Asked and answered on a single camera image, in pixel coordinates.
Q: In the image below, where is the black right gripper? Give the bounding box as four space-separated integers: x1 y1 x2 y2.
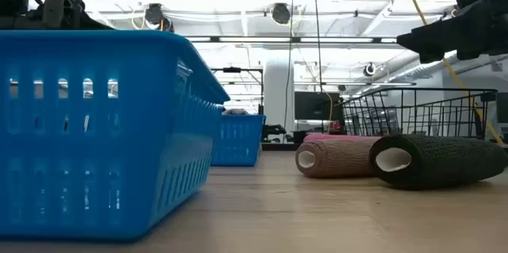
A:
396 1 508 64

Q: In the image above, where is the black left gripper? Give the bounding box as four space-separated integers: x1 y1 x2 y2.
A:
0 0 115 31

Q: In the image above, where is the black bandage roll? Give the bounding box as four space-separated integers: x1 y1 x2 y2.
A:
368 132 508 190

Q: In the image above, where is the grey patterned soft pack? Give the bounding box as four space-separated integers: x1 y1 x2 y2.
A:
221 108 250 117

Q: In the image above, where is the large blue plastic basket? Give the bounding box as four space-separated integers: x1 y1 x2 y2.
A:
0 29 231 242

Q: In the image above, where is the small blue plastic basket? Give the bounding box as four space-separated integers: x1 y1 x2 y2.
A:
210 113 267 167

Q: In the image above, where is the black computer monitor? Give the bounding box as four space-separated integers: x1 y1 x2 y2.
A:
294 91 343 122

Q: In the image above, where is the thick yellow cable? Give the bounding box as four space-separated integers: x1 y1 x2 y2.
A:
398 0 505 147

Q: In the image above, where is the black wire basket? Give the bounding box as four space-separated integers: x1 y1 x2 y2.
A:
340 87 498 140

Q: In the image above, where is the long black hanging cable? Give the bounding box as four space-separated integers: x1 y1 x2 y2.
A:
311 0 325 95

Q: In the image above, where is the black background stand frame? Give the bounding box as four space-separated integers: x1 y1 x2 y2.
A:
210 66 265 116

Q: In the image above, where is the black metal table frame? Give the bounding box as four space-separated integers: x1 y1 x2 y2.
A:
260 141 508 153

